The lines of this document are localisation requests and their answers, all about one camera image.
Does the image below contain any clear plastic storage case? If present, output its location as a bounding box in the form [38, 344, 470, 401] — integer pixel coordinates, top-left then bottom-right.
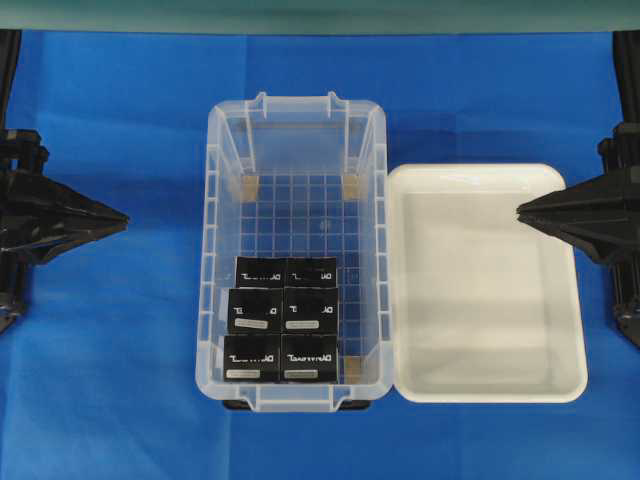
[195, 93, 394, 413]

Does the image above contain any white plastic tray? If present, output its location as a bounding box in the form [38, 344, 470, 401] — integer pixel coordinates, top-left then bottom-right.
[387, 164, 588, 403]

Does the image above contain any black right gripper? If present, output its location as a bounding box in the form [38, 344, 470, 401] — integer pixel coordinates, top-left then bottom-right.
[517, 122, 639, 345]

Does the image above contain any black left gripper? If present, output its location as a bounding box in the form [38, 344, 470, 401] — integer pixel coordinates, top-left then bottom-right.
[1, 129, 129, 320]

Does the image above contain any black box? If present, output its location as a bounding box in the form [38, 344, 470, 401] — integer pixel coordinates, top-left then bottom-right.
[223, 334, 281, 383]
[280, 334, 339, 384]
[285, 257, 338, 289]
[235, 257, 287, 289]
[227, 288, 284, 334]
[282, 287, 339, 335]

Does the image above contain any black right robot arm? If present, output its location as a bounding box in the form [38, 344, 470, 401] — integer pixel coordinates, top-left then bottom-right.
[516, 30, 639, 345]

